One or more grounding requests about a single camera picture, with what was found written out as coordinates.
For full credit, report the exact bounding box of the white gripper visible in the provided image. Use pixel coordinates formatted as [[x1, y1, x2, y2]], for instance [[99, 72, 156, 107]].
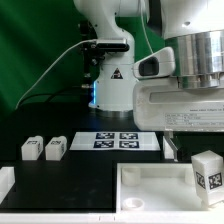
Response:
[[133, 78, 224, 162]]

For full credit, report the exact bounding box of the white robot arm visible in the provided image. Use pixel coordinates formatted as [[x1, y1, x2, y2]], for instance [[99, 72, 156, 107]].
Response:
[[73, 0, 224, 139]]

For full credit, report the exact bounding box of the white marker sheet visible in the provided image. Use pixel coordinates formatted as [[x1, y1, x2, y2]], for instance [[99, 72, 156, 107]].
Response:
[[70, 132, 160, 151]]

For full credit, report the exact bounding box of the white front obstacle bar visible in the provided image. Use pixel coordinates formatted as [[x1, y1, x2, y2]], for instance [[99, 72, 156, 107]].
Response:
[[0, 212, 224, 224]]

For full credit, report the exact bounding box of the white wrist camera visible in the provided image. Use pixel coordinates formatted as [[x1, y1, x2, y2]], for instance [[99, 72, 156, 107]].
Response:
[[133, 47, 176, 79]]

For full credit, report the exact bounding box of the black cable on table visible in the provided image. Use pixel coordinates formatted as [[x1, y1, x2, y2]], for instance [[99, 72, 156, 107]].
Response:
[[19, 85, 93, 105]]

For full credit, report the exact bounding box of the black camera on stand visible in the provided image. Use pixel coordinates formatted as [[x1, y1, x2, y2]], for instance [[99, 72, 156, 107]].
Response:
[[79, 21, 133, 88]]

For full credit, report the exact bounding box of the white camera cable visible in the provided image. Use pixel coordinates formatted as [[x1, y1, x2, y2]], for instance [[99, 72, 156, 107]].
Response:
[[14, 38, 98, 110]]

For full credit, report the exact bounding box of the white left obstacle wall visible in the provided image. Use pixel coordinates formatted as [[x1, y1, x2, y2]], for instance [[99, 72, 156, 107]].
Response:
[[0, 167, 15, 204]]

